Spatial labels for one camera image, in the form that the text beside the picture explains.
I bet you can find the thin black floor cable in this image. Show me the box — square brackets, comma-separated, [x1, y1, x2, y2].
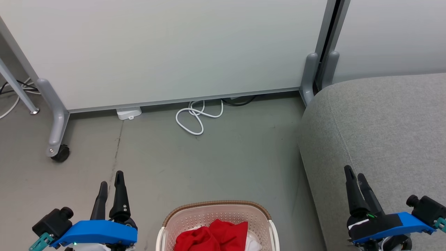
[0, 79, 39, 95]

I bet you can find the white looped power cable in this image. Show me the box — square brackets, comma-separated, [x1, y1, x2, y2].
[175, 100, 224, 136]

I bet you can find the narrow white partition board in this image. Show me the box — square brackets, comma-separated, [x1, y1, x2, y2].
[329, 0, 446, 84]

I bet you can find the blue-covered left gripper body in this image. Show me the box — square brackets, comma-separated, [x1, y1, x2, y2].
[51, 220, 138, 251]

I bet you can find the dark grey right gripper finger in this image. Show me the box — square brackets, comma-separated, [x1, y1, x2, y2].
[357, 173, 385, 216]
[344, 165, 370, 216]

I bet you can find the thin white floor cable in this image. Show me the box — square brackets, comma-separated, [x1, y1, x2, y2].
[0, 78, 35, 120]

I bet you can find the black caster wheel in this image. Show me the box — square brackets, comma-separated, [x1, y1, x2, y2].
[51, 144, 70, 163]

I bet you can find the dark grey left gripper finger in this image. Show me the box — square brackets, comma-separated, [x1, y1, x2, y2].
[109, 170, 132, 222]
[90, 181, 108, 221]

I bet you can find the blue-covered right gripper body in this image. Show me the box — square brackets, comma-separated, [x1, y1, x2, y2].
[347, 212, 436, 251]

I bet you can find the grey fabric sofa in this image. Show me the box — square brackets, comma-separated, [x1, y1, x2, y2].
[298, 73, 446, 251]

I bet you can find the beige plastic laundry basket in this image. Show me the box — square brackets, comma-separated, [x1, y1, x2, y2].
[156, 200, 280, 251]

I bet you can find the wide white partition board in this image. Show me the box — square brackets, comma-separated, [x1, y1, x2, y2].
[0, 0, 337, 114]

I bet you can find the white power adapter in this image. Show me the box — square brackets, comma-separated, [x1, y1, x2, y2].
[116, 107, 142, 121]

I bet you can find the grey partition foot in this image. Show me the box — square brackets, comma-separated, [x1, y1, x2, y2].
[300, 52, 319, 107]
[321, 51, 340, 89]

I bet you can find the red garment with white stripes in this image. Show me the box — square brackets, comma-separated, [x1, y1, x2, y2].
[174, 219, 262, 251]

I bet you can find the grey partition leg with caster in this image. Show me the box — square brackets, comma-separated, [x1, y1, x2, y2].
[36, 78, 70, 157]

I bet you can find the black floor cable under partition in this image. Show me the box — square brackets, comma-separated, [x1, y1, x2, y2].
[221, 96, 256, 106]

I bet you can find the grey metal table leg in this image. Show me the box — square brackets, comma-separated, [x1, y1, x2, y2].
[0, 58, 40, 115]

